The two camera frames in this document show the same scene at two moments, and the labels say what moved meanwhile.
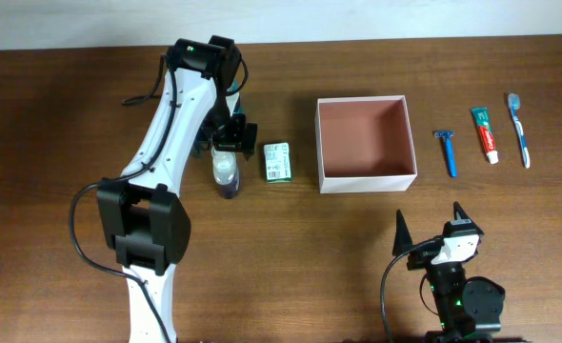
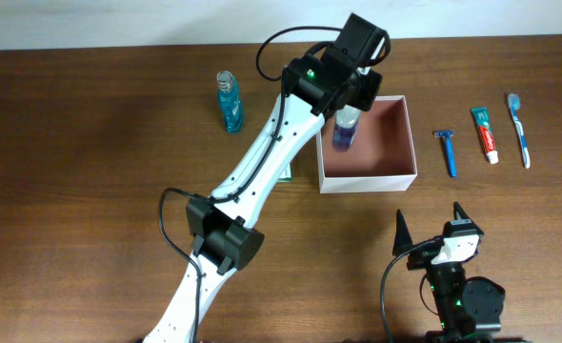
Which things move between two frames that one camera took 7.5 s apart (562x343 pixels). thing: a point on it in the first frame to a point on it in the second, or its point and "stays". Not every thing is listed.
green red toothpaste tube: [486, 132] stays
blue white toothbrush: [514, 101] stays
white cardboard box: [364, 145] stays
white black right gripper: [424, 259] stays
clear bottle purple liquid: [226, 171] to [345, 129]
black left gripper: [233, 144] to [369, 90]
